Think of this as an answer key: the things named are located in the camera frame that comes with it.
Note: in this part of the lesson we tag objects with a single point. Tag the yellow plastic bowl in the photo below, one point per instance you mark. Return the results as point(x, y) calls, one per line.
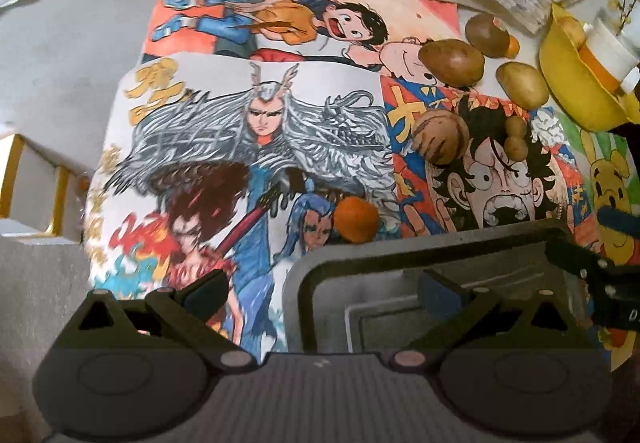
point(565, 78)

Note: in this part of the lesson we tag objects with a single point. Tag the brown potato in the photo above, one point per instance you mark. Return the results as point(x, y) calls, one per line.
point(451, 61)

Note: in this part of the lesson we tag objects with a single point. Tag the small orange tangerine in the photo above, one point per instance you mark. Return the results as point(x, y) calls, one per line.
point(513, 45)

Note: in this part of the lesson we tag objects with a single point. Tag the grey plastic tray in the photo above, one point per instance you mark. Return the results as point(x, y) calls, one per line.
point(325, 273)

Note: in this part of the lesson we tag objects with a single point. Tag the large orange tangerine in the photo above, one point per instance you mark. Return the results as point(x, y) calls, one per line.
point(355, 219)

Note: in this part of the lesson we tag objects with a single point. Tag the yellow fruit with dark spot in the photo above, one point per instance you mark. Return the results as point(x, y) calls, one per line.
point(571, 30)

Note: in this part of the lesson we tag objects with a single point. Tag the yellow potato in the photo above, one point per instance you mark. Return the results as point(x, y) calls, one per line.
point(522, 84)

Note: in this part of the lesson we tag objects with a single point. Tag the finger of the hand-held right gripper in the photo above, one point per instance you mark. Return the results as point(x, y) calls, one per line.
point(575, 257)
point(617, 219)

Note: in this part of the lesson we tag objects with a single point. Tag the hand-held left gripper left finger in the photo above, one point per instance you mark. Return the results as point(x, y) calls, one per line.
point(207, 289)

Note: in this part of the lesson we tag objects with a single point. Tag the white jar with orange label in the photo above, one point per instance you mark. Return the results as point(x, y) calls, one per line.
point(607, 55)

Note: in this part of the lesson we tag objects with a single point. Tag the small orange object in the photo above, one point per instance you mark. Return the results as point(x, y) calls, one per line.
point(82, 184)

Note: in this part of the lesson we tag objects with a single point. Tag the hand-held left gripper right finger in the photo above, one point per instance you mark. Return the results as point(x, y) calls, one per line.
point(440, 295)

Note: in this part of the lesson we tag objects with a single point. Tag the silver-haired warrior poster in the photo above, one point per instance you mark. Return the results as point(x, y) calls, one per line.
point(210, 133)

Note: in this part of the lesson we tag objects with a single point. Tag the yellow framed white panel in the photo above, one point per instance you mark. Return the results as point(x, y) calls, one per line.
point(30, 183)

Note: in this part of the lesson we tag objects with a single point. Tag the white foam block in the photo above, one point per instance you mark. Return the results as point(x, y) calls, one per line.
point(40, 303)

